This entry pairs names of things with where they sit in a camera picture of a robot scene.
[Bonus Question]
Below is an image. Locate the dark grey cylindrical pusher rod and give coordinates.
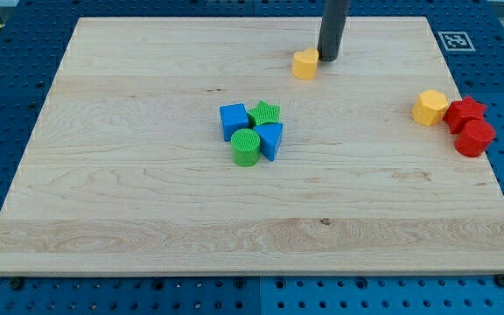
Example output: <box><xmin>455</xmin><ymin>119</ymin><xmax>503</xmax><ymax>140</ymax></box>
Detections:
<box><xmin>318</xmin><ymin>0</ymin><xmax>351</xmax><ymax>62</ymax></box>

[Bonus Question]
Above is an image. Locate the yellow heart block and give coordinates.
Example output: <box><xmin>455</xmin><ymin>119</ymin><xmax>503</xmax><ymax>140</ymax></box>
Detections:
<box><xmin>291</xmin><ymin>47</ymin><xmax>319</xmax><ymax>80</ymax></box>

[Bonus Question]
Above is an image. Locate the green star block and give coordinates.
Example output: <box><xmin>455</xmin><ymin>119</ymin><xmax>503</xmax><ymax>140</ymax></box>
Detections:
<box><xmin>248</xmin><ymin>101</ymin><xmax>280</xmax><ymax>128</ymax></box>

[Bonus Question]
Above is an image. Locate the red star block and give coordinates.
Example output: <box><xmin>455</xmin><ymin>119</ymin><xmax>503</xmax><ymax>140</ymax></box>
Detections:
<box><xmin>443</xmin><ymin>95</ymin><xmax>487</xmax><ymax>134</ymax></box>

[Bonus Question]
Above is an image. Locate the white fiducial marker tag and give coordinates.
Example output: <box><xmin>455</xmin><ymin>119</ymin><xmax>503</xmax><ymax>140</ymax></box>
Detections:
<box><xmin>437</xmin><ymin>31</ymin><xmax>475</xmax><ymax>52</ymax></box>

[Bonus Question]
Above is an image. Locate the yellow hexagon block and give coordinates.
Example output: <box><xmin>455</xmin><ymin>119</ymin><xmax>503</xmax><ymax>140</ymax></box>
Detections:
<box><xmin>411</xmin><ymin>89</ymin><xmax>450</xmax><ymax>126</ymax></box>

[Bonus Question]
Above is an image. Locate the blue triangle block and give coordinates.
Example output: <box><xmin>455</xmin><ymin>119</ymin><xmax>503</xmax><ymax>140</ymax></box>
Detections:
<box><xmin>253</xmin><ymin>122</ymin><xmax>284</xmax><ymax>162</ymax></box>

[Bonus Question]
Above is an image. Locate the blue cube block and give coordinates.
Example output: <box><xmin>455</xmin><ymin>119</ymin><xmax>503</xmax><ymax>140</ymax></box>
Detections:
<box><xmin>220</xmin><ymin>103</ymin><xmax>249</xmax><ymax>142</ymax></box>

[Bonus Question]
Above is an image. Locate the green cylinder block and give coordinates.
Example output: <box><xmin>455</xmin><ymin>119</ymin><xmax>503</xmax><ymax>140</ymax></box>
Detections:
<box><xmin>230</xmin><ymin>129</ymin><xmax>261</xmax><ymax>167</ymax></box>

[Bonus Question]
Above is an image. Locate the red cylinder block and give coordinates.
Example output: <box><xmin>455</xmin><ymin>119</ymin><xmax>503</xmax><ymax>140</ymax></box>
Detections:
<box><xmin>454</xmin><ymin>120</ymin><xmax>496</xmax><ymax>158</ymax></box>

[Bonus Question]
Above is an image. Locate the light wooden board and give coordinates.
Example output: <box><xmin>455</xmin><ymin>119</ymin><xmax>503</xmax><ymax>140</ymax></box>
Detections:
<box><xmin>0</xmin><ymin>17</ymin><xmax>504</xmax><ymax>277</ymax></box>

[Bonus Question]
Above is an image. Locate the black bolt right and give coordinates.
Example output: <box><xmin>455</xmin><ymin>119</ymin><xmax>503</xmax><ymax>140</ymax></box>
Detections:
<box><xmin>493</xmin><ymin>274</ymin><xmax>504</xmax><ymax>288</ymax></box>

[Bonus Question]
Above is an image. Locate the black bolt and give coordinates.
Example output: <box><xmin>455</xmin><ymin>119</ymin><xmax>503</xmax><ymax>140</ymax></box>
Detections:
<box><xmin>493</xmin><ymin>274</ymin><xmax>504</xmax><ymax>288</ymax></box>
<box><xmin>9</xmin><ymin>277</ymin><xmax>24</xmax><ymax>291</ymax></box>

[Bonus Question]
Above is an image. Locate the black bolt left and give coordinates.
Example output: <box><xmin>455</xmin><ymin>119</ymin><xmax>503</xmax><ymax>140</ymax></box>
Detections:
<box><xmin>9</xmin><ymin>277</ymin><xmax>24</xmax><ymax>291</ymax></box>

